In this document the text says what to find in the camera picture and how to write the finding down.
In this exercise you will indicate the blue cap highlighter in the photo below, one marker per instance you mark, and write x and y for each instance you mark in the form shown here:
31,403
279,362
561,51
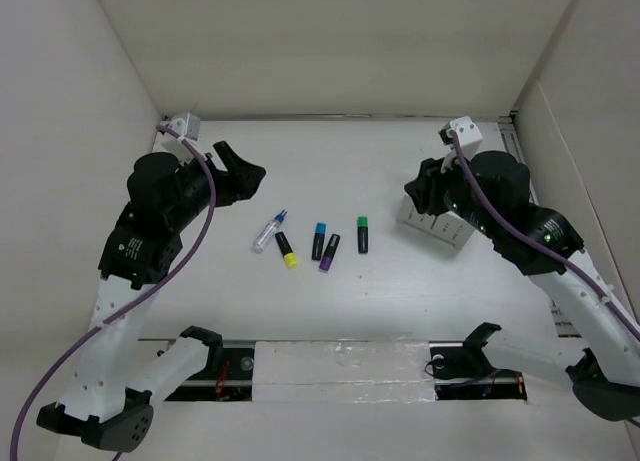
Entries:
318,241

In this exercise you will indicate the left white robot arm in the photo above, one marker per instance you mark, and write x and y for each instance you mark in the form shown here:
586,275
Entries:
109,405

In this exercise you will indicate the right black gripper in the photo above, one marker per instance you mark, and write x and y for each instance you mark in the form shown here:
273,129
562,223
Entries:
425,187

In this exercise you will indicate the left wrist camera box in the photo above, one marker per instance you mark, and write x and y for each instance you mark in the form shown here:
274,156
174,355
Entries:
186,124

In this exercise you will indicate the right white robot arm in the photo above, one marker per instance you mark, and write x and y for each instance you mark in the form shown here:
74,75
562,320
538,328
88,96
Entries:
492,194

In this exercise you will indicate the green cap highlighter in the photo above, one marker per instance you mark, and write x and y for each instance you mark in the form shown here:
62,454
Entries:
362,235

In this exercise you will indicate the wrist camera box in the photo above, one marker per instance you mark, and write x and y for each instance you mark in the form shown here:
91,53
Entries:
186,124
466,131

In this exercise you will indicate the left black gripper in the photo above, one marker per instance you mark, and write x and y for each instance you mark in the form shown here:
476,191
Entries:
239,180

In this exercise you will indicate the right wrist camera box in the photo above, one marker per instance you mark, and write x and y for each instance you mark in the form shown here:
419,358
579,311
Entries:
466,131

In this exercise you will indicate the purple cap highlighter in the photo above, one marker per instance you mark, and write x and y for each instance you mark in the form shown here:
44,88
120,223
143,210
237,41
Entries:
329,253

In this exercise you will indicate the aluminium rail with mounts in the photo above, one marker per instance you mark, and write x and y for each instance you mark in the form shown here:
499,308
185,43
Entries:
365,372

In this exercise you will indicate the yellow cap highlighter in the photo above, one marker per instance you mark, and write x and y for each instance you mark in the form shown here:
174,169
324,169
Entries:
286,250

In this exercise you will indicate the clear blue correction pen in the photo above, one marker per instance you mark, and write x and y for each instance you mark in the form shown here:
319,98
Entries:
268,232

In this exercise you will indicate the white desk organizer box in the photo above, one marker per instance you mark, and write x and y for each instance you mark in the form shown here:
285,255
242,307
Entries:
446,234

